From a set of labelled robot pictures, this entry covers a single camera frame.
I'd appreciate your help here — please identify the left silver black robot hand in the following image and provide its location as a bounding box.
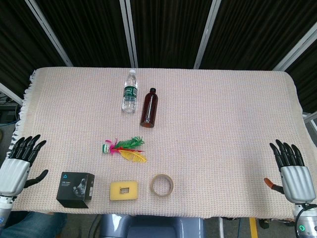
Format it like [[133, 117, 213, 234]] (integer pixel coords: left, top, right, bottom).
[[0, 134, 49, 198]]

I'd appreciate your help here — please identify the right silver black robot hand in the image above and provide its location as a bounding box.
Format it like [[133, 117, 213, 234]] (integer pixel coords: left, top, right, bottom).
[[264, 139, 317, 205]]

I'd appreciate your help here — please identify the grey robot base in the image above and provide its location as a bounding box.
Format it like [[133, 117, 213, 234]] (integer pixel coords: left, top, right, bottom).
[[89, 213, 207, 238]]

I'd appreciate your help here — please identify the black cardboard product box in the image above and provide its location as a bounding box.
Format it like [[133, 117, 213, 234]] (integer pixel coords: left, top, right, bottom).
[[56, 171, 96, 209]]

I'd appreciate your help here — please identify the colourful feather shuttlecock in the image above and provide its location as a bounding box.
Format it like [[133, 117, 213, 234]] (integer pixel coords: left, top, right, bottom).
[[102, 135, 148, 164]]

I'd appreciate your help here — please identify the blue jeans leg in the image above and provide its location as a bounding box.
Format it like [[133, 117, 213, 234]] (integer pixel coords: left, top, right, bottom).
[[0, 211, 68, 238]]

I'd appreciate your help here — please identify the yellow rectangular sponge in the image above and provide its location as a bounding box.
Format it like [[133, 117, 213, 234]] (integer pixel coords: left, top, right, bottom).
[[109, 180, 139, 200]]

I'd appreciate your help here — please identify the beige woven tablecloth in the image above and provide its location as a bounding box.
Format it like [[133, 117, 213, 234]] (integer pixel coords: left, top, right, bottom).
[[9, 66, 313, 220]]

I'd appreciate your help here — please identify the brown tape roll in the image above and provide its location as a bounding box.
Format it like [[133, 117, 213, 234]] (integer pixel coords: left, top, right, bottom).
[[150, 174, 174, 198]]

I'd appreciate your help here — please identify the clear plastic water bottle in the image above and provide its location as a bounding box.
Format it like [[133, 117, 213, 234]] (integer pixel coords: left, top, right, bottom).
[[121, 69, 138, 114]]

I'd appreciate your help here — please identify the brown amber plastic bottle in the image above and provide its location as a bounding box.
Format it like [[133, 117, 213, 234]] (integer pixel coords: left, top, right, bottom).
[[140, 87, 159, 129]]

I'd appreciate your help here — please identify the white partition frame post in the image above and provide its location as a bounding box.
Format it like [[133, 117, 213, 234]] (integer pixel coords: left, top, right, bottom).
[[273, 29, 317, 73], [193, 0, 222, 70], [24, 0, 74, 67], [119, 0, 139, 68], [0, 82, 23, 106]]

